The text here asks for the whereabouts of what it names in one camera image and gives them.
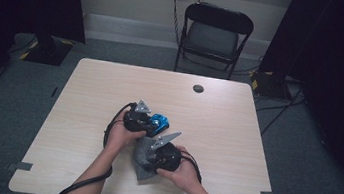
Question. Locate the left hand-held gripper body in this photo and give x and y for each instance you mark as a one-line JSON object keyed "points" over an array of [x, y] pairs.
{"points": [[136, 122]]}

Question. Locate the black folding chair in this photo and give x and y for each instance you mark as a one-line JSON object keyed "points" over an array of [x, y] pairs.
{"points": [[219, 19]]}

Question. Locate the grey terry cloth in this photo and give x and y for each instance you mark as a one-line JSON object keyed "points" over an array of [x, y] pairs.
{"points": [[141, 171]]}

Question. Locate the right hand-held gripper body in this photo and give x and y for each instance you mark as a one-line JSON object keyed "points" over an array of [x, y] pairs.
{"points": [[165, 158]]}

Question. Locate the blue and black toy car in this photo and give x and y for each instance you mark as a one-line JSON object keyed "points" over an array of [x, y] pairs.
{"points": [[160, 121]]}

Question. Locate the person's right hand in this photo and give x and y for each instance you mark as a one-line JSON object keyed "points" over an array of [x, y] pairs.
{"points": [[183, 175]]}

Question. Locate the small black floor strip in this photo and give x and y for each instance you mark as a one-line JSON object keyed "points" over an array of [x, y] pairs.
{"points": [[54, 91]]}

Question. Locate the person's left hand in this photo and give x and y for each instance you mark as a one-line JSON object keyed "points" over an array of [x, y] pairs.
{"points": [[122, 137]]}

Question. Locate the black stand base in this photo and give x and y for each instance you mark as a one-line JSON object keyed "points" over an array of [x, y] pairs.
{"points": [[48, 53], [270, 85]]}

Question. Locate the black table grommet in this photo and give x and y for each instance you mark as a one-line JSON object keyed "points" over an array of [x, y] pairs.
{"points": [[198, 88]]}

